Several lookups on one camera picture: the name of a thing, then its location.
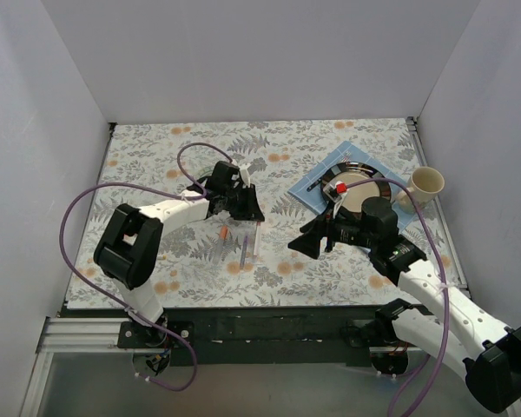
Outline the pink white pen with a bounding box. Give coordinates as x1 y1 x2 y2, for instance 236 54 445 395
252 222 262 261

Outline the grey highlighter pen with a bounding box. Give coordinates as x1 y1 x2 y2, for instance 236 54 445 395
213 225 228 265

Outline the purple pen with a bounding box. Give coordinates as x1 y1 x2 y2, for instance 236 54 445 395
239 235 249 270

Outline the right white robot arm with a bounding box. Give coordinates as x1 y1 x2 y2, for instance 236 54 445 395
288 196 521 414

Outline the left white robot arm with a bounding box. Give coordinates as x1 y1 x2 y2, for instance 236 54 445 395
94 161 265 348

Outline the dark striped plate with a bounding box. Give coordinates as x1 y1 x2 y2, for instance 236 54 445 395
316 161 393 218

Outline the floral table mat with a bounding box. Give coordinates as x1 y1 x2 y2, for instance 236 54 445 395
66 118 421 310

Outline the blue checked cloth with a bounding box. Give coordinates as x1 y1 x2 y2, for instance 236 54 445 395
288 142 405 219

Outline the cream ceramic mug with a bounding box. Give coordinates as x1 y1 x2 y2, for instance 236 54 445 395
395 166 445 214

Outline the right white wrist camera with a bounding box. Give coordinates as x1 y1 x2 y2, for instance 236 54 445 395
322 181 348 219

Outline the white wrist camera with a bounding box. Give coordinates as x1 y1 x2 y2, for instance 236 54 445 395
322 181 348 219
238 163 251 188

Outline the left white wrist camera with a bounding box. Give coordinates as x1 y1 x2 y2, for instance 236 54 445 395
238 163 251 188

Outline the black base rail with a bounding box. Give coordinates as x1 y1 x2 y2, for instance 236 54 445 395
117 307 425 374

